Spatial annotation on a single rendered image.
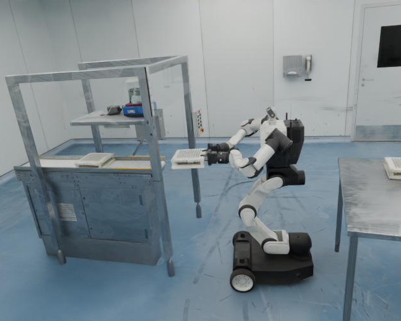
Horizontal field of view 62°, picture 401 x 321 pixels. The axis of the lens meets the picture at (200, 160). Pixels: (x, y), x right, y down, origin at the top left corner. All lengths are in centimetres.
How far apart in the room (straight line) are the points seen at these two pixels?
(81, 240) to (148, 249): 66
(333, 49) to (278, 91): 104
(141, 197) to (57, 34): 486
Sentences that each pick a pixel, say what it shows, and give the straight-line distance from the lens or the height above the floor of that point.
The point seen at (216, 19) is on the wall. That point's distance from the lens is 595.
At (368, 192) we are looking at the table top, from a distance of 241.
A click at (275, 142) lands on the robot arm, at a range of 221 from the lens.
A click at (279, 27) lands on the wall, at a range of 584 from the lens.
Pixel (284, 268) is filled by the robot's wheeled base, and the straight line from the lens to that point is 281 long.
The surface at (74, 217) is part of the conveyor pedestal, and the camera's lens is 330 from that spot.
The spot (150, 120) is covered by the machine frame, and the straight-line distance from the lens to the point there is 242.
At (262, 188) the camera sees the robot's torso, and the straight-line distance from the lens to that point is 256.
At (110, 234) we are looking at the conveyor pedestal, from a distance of 319.
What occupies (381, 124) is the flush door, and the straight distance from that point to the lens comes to 625.
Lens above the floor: 194
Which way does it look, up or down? 21 degrees down
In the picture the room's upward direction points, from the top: 5 degrees counter-clockwise
